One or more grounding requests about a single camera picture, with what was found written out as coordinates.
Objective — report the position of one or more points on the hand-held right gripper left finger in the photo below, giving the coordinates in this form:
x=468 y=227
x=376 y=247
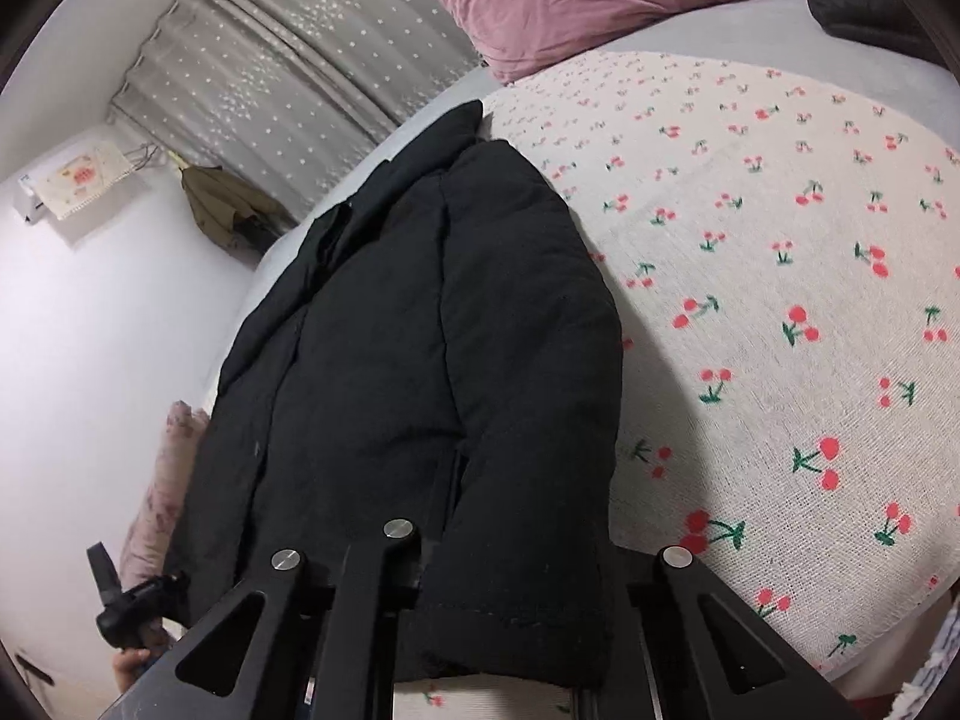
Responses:
x=375 y=577

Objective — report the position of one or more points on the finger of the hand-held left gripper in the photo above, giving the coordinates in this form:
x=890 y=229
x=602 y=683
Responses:
x=101 y=566

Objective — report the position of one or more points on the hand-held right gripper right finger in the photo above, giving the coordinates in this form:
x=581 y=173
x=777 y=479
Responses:
x=681 y=594

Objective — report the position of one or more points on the black padded jacket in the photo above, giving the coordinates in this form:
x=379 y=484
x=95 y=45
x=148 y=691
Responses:
x=420 y=330

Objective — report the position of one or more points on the person's left hand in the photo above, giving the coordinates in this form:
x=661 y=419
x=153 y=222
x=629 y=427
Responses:
x=131 y=667

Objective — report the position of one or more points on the pink floral pillow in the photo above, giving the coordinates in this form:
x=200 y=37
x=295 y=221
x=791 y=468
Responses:
x=161 y=495

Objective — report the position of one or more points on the white blue patterned cloth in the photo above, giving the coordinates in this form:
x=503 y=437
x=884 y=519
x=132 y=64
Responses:
x=934 y=667

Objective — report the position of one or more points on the cherry printed white blanket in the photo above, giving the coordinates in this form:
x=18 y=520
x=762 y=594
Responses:
x=750 y=277

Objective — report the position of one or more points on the olive green hanging garment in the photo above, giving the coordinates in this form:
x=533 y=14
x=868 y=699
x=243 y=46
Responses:
x=217 y=206

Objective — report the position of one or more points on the grey dotted curtain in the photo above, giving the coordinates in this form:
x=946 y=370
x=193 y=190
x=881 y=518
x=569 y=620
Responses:
x=300 y=67

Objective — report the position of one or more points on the grey bed sheet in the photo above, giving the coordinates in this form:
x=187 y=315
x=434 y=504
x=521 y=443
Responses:
x=712 y=30

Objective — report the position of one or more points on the dark grey cloth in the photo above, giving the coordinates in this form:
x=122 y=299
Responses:
x=862 y=0

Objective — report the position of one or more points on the wall air conditioner with cover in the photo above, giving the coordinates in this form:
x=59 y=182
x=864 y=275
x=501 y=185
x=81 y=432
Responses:
x=71 y=178

